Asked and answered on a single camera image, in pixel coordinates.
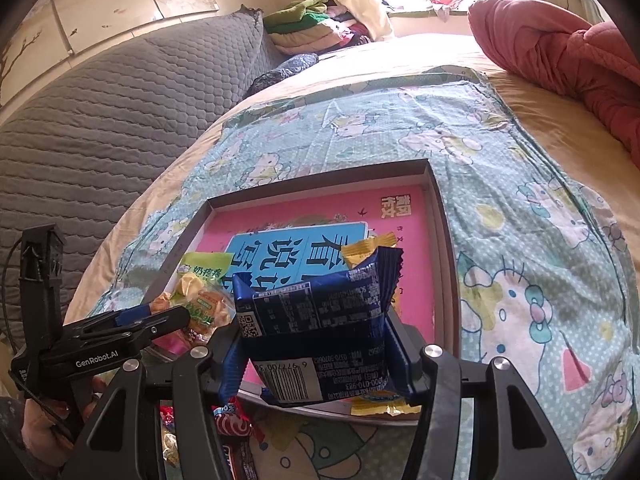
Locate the Snickers bar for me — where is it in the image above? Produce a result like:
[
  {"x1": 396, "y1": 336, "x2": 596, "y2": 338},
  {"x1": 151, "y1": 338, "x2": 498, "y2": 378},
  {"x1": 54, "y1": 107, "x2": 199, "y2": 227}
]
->
[{"x1": 222, "y1": 441, "x2": 258, "y2": 480}]

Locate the grey cardboard tray box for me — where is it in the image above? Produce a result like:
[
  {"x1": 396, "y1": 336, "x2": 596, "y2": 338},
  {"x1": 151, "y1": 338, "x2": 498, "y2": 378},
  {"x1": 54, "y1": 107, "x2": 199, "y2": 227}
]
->
[{"x1": 141, "y1": 157, "x2": 461, "y2": 427}]

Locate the red candy packet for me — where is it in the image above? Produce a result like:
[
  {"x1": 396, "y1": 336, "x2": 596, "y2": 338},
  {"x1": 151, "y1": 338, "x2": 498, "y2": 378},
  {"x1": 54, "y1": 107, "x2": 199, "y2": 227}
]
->
[{"x1": 212, "y1": 396, "x2": 253, "y2": 438}]

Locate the orange wrapped bread packet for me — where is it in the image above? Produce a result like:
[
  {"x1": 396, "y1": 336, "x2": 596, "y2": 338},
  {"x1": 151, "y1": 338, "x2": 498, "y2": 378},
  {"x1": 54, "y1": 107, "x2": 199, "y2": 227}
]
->
[{"x1": 150, "y1": 288, "x2": 235, "y2": 347}]

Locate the person's left hand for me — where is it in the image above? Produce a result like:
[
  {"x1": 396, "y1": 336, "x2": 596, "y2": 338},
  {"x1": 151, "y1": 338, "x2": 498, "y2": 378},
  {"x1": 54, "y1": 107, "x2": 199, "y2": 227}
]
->
[{"x1": 22, "y1": 376, "x2": 107, "y2": 468}]

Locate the Hello Kitty patterned blanket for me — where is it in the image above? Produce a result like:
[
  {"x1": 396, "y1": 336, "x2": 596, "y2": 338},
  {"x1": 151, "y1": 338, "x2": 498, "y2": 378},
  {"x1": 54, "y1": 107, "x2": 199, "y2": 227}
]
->
[{"x1": 94, "y1": 66, "x2": 639, "y2": 479}]

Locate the yellow snack packet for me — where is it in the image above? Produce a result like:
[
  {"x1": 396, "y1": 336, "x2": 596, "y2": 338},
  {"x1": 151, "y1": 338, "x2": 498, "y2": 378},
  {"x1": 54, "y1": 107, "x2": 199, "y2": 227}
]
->
[{"x1": 341, "y1": 233, "x2": 419, "y2": 417}]

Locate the pink and blue book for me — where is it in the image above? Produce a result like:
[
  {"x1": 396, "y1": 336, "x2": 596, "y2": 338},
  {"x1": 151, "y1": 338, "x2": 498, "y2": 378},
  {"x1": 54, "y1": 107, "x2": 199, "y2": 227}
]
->
[{"x1": 152, "y1": 184, "x2": 436, "y2": 411}]

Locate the red quilted duvet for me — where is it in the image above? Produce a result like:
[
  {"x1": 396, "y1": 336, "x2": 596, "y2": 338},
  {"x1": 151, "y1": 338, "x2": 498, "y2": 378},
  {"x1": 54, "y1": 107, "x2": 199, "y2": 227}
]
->
[{"x1": 468, "y1": 0, "x2": 639, "y2": 164}]

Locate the beige bed sheet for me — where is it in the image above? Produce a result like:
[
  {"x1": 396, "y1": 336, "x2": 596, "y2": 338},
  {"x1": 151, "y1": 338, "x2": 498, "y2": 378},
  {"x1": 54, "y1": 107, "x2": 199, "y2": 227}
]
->
[{"x1": 65, "y1": 34, "x2": 639, "y2": 323}]

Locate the blue snack packet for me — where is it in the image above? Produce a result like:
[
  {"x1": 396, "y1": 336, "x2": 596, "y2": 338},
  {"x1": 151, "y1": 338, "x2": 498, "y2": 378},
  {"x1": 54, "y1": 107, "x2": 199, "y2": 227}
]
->
[{"x1": 232, "y1": 247, "x2": 404, "y2": 407}]

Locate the dark patterned cloth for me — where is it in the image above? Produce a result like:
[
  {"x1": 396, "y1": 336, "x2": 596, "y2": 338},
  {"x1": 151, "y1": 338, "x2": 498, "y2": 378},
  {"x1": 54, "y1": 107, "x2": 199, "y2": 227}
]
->
[{"x1": 244, "y1": 53, "x2": 320, "y2": 99}]

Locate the stack of folded clothes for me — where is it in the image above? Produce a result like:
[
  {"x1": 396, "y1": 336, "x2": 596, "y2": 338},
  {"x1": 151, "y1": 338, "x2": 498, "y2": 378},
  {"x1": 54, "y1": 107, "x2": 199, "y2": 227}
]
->
[{"x1": 262, "y1": 0, "x2": 372, "y2": 56}]

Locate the green wrapped snack packet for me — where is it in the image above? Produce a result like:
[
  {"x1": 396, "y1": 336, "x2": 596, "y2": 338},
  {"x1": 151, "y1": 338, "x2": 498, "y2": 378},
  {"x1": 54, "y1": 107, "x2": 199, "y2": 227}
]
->
[{"x1": 169, "y1": 252, "x2": 232, "y2": 306}]

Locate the grey quilted sofa cover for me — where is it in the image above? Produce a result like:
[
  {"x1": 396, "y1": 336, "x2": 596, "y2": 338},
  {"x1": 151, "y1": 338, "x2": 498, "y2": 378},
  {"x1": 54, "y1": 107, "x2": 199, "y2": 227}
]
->
[{"x1": 1, "y1": 8, "x2": 283, "y2": 344}]

